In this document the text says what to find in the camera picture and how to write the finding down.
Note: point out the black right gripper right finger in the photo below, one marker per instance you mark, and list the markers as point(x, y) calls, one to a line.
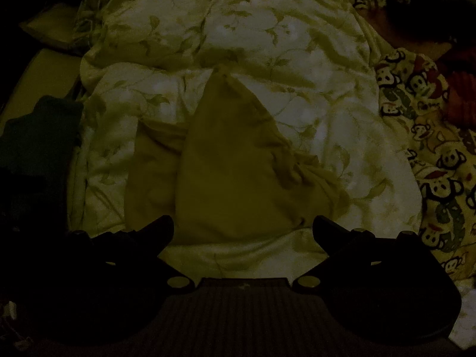
point(350, 248)

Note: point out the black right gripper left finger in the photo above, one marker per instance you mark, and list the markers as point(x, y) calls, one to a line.
point(136, 247)

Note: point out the plain beige small garment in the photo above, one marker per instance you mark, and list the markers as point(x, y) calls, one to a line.
point(228, 175)

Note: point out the monkey-print yellow blanket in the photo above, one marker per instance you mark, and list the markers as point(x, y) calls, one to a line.
point(415, 100)

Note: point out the white leaf-print duvet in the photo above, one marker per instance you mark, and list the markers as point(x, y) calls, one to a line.
point(310, 62)

